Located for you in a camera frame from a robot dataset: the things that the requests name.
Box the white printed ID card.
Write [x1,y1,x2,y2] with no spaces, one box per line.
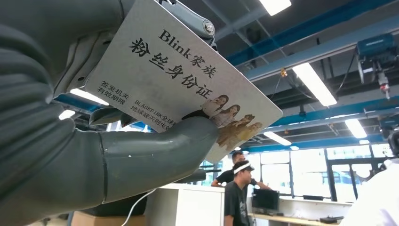
[84,0,284,163]

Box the person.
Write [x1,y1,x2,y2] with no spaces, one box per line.
[223,161,255,226]
[211,151,272,191]
[339,157,399,226]

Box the white cabinet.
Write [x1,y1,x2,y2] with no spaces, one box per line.
[144,183,226,226]

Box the ceiling light panel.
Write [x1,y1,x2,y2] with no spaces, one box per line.
[58,109,76,121]
[344,118,368,139]
[292,62,338,107]
[70,89,110,106]
[263,131,292,146]
[258,0,292,16]

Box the black computer monitor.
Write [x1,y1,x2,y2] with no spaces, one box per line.
[252,188,280,216]

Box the wooden background desk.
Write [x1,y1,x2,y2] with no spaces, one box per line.
[247,213,340,226]

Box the flat black desk device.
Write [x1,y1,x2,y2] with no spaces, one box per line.
[319,216,344,224]

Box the blue overhead hoist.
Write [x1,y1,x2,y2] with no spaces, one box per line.
[355,32,399,100]

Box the thin white cable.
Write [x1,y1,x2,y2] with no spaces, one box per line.
[120,188,157,226]

